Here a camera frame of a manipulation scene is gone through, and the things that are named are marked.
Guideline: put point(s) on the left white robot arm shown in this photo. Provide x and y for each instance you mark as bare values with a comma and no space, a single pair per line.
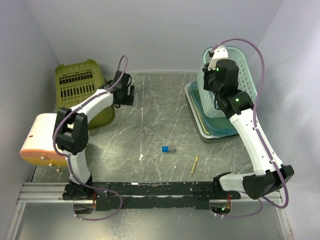
71,131

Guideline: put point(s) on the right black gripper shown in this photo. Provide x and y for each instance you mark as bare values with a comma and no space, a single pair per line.
206,73

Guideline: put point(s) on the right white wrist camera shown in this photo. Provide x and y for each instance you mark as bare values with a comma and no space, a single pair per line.
216,55

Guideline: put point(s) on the aluminium rail frame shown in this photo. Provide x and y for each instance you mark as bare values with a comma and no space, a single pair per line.
42,214

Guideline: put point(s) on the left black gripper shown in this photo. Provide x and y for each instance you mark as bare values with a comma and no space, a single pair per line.
130,99

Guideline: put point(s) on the cream cylindrical appliance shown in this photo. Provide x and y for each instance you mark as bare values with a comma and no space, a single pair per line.
37,148

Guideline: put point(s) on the olive green plastic tub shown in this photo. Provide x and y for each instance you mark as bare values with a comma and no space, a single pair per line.
74,83

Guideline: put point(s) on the small blue grey cap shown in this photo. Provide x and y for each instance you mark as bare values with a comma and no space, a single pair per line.
168,149

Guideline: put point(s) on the blue transparent plastic tub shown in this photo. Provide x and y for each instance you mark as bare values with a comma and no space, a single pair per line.
218,126

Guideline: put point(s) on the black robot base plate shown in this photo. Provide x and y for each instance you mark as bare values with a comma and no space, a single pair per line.
149,195

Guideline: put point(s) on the white perforated plastic tray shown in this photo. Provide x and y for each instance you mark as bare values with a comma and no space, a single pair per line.
206,138

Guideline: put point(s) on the short wooden stick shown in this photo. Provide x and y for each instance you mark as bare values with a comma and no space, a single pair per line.
194,165

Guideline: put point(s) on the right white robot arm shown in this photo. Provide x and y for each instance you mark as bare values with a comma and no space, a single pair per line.
269,172

